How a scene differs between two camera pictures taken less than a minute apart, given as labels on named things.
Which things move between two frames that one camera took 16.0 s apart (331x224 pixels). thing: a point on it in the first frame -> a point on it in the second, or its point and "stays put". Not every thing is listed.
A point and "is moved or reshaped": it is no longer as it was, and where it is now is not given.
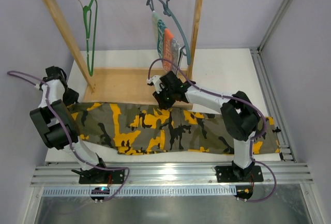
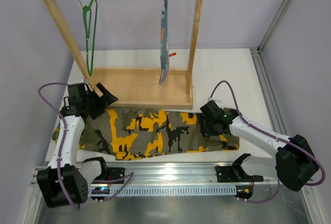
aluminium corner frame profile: (286, 150) stays put
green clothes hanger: (87, 11) stays put
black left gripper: (55, 72) -> (95, 102)
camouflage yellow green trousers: (141, 128) is moved or reshaped
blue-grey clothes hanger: (167, 11) -> (164, 23)
